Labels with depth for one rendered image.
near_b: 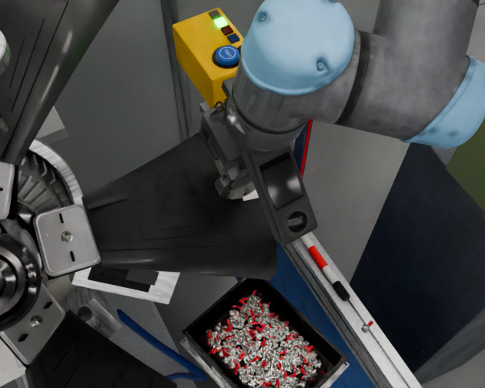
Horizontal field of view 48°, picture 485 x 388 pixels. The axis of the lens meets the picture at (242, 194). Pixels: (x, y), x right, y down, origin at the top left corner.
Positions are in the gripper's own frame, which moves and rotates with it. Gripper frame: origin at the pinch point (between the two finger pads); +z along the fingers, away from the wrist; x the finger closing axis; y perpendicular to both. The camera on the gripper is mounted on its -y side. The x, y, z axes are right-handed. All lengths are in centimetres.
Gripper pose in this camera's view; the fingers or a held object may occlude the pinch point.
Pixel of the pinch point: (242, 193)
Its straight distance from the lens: 71.3
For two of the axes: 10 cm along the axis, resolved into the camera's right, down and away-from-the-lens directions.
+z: -1.5, 2.8, 9.5
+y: -4.7, -8.6, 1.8
